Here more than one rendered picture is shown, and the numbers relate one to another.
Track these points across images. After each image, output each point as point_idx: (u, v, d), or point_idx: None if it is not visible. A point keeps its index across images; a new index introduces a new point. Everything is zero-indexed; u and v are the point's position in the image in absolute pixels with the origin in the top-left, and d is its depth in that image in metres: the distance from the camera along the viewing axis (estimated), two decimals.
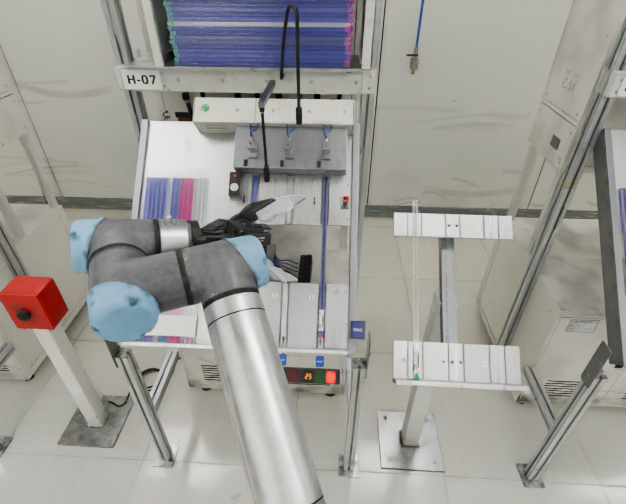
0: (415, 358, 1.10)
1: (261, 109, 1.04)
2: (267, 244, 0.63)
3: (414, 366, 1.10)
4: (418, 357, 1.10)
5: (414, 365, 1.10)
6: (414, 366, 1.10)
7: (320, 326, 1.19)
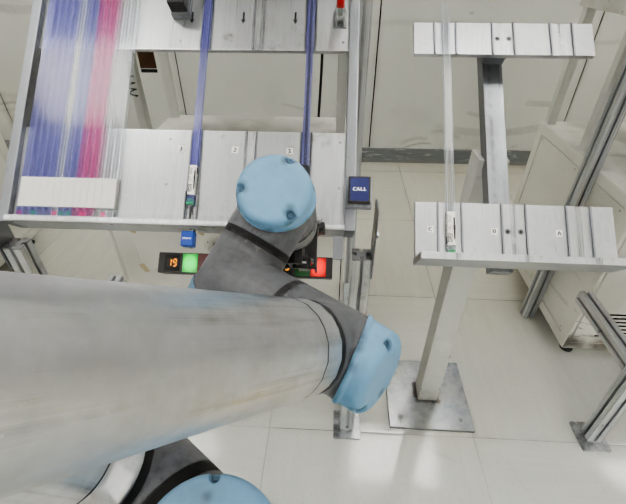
0: (449, 225, 0.70)
1: None
2: (300, 270, 0.63)
3: (448, 237, 0.70)
4: (454, 223, 0.70)
5: (449, 235, 0.70)
6: (449, 236, 0.70)
7: None
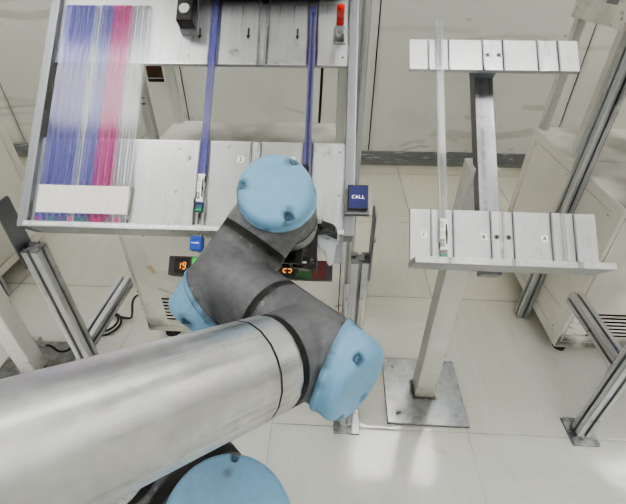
0: (442, 231, 0.75)
1: None
2: (300, 270, 0.63)
3: (440, 242, 0.75)
4: (447, 229, 0.75)
5: (441, 240, 0.75)
6: (441, 241, 0.75)
7: None
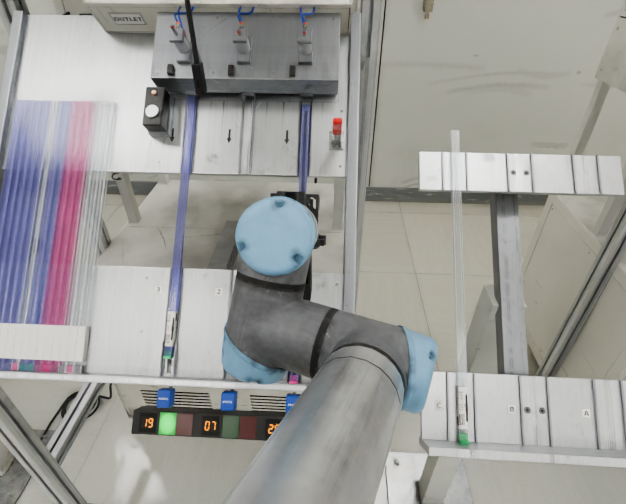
0: (460, 404, 0.61)
1: None
2: None
3: (459, 419, 0.61)
4: (467, 402, 0.61)
5: (460, 416, 0.61)
6: (460, 418, 0.61)
7: None
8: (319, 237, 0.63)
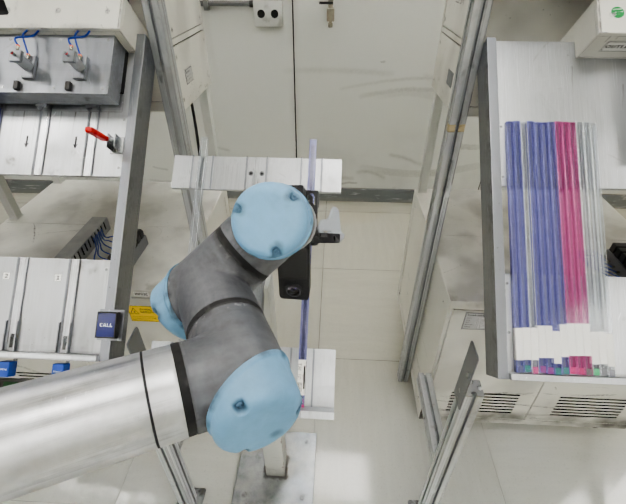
0: None
1: None
2: None
3: None
4: None
5: None
6: None
7: (300, 387, 0.72)
8: (319, 234, 0.62)
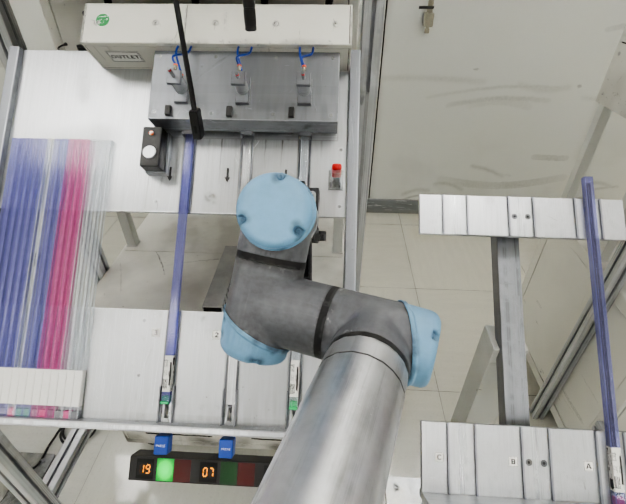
0: (292, 375, 0.69)
1: None
2: None
3: (290, 388, 0.69)
4: (297, 373, 0.69)
5: (291, 386, 0.69)
6: (291, 387, 0.69)
7: (618, 483, 0.59)
8: (319, 232, 0.63)
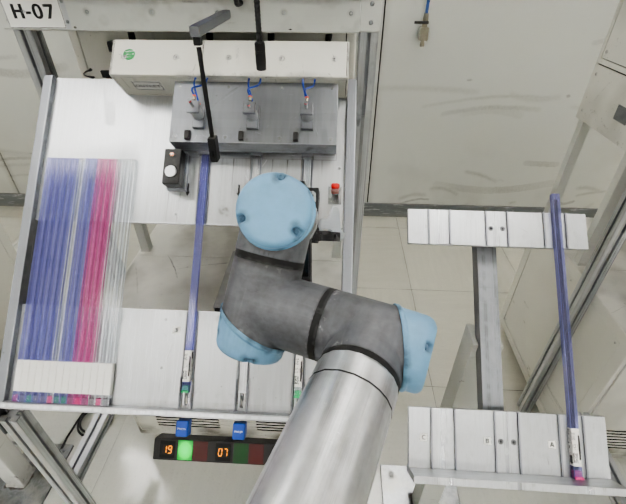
0: (296, 368, 0.79)
1: (195, 40, 0.64)
2: None
3: (295, 379, 0.79)
4: (301, 367, 0.79)
5: (296, 378, 0.79)
6: (296, 378, 0.79)
7: (576, 458, 0.69)
8: (320, 232, 0.62)
